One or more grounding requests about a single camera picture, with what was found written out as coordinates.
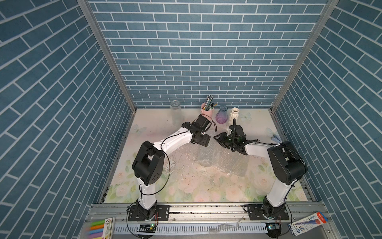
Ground purple vase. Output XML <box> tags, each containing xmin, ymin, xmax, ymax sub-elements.
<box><xmin>215</xmin><ymin>105</ymin><xmax>228</xmax><ymax>124</ymax></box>

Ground small blue white object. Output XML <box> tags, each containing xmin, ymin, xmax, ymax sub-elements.
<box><xmin>271</xmin><ymin>135</ymin><xmax>282</xmax><ymax>144</ymax></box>

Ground clear ribbed glass vase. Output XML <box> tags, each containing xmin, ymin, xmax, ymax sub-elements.
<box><xmin>170</xmin><ymin>100</ymin><xmax>184</xmax><ymax>127</ymax></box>

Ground white red blue box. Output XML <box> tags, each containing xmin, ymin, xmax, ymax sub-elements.
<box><xmin>288</xmin><ymin>212</ymin><xmax>328</xmax><ymax>236</ymax></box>

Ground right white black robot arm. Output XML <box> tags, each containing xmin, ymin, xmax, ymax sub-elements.
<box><xmin>213</xmin><ymin>120</ymin><xmax>307</xmax><ymax>219</ymax></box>

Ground pens in cup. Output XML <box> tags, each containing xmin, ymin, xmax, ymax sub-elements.
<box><xmin>202</xmin><ymin>95</ymin><xmax>216</xmax><ymax>111</ymax></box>

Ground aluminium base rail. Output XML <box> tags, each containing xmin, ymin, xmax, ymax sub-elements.
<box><xmin>79</xmin><ymin>201</ymin><xmax>340</xmax><ymax>239</ymax></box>

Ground white slotted cable duct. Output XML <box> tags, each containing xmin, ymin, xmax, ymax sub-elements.
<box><xmin>114</xmin><ymin>223</ymin><xmax>268</xmax><ymax>236</ymax></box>

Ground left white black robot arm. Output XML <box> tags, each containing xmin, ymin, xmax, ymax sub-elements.
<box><xmin>128</xmin><ymin>114</ymin><xmax>217</xmax><ymax>221</ymax></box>

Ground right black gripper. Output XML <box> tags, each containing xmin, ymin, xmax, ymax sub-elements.
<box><xmin>213</xmin><ymin>133</ymin><xmax>237</xmax><ymax>150</ymax></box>

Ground pink pen cup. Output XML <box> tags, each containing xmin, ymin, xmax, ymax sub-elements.
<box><xmin>201</xmin><ymin>103</ymin><xmax>214</xmax><ymax>119</ymax></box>

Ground cream ribbed cylinder vase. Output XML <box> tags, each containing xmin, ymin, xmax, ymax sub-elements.
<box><xmin>227</xmin><ymin>107</ymin><xmax>240</xmax><ymax>126</ymax></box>

